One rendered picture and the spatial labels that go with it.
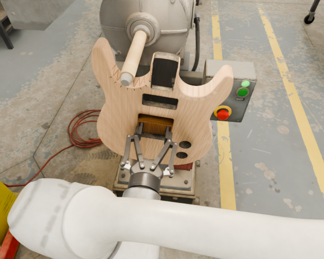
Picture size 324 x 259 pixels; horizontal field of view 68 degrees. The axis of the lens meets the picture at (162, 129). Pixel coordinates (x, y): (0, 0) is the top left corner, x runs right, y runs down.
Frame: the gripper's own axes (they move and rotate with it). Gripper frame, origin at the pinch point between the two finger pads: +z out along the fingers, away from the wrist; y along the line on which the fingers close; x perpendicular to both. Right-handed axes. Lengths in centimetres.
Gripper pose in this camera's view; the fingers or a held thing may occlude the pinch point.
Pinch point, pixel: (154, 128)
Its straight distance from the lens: 68.6
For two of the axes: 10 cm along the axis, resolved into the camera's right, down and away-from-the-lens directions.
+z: 1.1, -7.5, 6.5
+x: 1.2, -6.4, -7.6
